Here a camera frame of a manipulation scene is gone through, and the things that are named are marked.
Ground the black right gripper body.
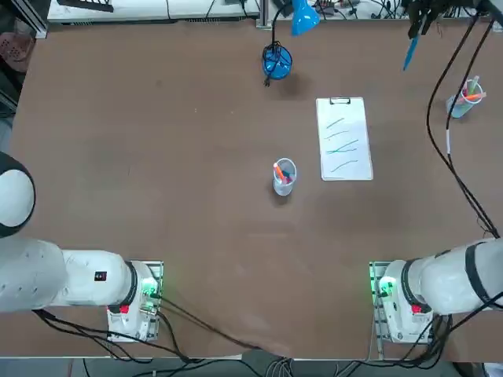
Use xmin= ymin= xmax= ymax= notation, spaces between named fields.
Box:
xmin=408 ymin=0 xmax=445 ymax=19

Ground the blue pen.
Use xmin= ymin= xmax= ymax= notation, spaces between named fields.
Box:
xmin=402 ymin=23 xmax=424 ymax=72

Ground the clear plastic pen cup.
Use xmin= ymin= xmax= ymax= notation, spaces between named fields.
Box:
xmin=272 ymin=157 xmax=298 ymax=196
xmin=445 ymin=80 xmax=485 ymax=119

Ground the blue desk lamp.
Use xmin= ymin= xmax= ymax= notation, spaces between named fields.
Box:
xmin=260 ymin=0 xmax=321 ymax=88

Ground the clipboard with black clip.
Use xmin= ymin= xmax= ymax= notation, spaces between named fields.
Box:
xmin=315 ymin=96 xmax=374 ymax=182

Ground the white paper sheet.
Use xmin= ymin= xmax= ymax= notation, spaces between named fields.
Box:
xmin=317 ymin=98 xmax=373 ymax=181

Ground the black power strip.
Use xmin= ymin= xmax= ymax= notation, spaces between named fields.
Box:
xmin=57 ymin=0 xmax=115 ymax=13

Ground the red perforated stool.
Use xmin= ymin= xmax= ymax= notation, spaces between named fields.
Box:
xmin=0 ymin=31 xmax=37 ymax=74

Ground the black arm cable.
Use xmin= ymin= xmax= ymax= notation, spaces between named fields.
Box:
xmin=444 ymin=17 xmax=503 ymax=239
xmin=426 ymin=13 xmax=502 ymax=236

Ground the aluminium frame rail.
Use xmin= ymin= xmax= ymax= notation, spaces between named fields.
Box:
xmin=34 ymin=0 xmax=272 ymax=39

